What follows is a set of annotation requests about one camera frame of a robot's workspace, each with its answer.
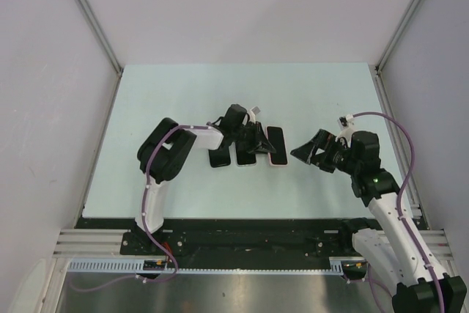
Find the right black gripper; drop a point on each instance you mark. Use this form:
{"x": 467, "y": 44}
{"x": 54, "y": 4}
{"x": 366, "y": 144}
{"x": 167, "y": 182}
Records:
{"x": 305, "y": 152}

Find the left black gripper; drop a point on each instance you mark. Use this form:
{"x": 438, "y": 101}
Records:
{"x": 262, "y": 144}

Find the teal-edged black smartphone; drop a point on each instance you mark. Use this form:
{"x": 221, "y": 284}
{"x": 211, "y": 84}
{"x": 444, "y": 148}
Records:
{"x": 277, "y": 146}

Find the pink phone case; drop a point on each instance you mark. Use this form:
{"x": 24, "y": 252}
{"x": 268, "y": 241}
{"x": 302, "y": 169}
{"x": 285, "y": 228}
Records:
{"x": 273, "y": 163}

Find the white-edged black smartphone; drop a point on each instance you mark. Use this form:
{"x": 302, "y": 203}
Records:
{"x": 244, "y": 158}

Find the black phone case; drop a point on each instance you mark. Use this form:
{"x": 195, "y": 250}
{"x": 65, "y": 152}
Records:
{"x": 219, "y": 158}

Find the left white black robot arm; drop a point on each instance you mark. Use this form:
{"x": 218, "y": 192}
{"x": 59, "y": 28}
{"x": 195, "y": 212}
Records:
{"x": 165, "y": 151}

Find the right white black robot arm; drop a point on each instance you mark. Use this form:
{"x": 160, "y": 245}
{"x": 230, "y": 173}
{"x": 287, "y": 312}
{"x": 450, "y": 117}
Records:
{"x": 410, "y": 271}

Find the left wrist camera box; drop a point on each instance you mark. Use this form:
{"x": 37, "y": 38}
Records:
{"x": 253, "y": 112}

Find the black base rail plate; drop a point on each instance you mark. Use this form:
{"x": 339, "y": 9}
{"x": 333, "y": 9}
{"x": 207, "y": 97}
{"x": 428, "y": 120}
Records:
{"x": 287, "y": 243}

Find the left aluminium frame post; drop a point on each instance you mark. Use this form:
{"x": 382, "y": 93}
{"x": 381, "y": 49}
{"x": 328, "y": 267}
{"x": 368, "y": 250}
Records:
{"x": 94, "y": 25}

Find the aluminium frame post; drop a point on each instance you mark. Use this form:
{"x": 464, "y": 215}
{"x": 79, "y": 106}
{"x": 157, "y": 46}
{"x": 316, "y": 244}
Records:
{"x": 405, "y": 20}
{"x": 94, "y": 25}

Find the white slotted cable duct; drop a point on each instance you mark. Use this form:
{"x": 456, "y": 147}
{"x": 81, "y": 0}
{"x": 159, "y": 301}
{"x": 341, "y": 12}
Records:
{"x": 150, "y": 266}

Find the right aluminium frame post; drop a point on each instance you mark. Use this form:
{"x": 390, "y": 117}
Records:
{"x": 405, "y": 20}

